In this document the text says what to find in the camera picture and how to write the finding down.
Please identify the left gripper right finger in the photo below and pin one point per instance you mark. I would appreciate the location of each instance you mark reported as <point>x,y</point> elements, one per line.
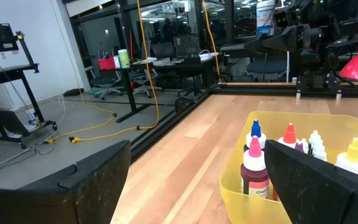
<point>306,186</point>

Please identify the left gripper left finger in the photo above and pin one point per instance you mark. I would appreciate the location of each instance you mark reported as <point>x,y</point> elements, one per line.
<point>104,174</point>

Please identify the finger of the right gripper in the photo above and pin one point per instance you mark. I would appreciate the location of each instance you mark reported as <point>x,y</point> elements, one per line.
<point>256,46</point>
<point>281,40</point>

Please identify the maroon food coloring bottle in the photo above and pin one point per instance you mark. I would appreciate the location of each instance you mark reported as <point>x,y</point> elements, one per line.
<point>255,180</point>

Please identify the orange food coloring bottle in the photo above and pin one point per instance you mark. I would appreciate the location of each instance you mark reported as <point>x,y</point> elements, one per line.
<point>290,133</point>

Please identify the yellow food coloring bottle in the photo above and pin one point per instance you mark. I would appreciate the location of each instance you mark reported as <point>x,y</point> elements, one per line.
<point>354,152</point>

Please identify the blue food coloring bottle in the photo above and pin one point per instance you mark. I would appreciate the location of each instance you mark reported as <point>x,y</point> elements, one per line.
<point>255,129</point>

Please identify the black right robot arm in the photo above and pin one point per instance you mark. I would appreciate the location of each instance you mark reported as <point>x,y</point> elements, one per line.
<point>314,62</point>

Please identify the blue seat chair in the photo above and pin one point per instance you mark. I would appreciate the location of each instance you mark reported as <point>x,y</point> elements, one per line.
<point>266,67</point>

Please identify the white blue wipes canister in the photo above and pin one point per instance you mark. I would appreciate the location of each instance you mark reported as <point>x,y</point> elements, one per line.
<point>264,18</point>

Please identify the yellow translucent plastic bin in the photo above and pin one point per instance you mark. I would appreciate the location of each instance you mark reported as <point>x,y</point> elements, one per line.
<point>328,121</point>

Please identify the black mesh office chair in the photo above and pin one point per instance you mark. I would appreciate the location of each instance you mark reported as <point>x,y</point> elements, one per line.
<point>187,45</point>

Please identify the black office desk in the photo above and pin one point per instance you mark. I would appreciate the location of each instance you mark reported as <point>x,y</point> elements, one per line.
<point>128,90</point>

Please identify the plastic bottle blue label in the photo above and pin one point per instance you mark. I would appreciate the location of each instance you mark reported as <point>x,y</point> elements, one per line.
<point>32,118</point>

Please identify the grey office chair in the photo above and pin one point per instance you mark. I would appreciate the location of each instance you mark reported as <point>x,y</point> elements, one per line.
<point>104,82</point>
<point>141,82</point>

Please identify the black laptop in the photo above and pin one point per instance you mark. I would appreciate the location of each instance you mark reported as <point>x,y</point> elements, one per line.
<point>163,51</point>

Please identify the stack of books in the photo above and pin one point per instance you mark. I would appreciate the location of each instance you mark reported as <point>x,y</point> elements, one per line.
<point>162,61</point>

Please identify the red storage bin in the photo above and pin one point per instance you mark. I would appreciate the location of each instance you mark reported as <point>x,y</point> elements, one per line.
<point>106,63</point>

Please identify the small white box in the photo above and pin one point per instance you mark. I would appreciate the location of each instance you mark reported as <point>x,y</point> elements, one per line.
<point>117,62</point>

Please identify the green wipes canister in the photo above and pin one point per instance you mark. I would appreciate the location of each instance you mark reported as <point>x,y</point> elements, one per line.
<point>124,59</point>

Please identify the red pole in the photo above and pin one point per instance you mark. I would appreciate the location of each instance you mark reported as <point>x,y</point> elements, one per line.
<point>131,43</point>

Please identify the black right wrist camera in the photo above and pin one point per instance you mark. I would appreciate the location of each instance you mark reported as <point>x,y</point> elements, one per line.
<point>282,18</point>

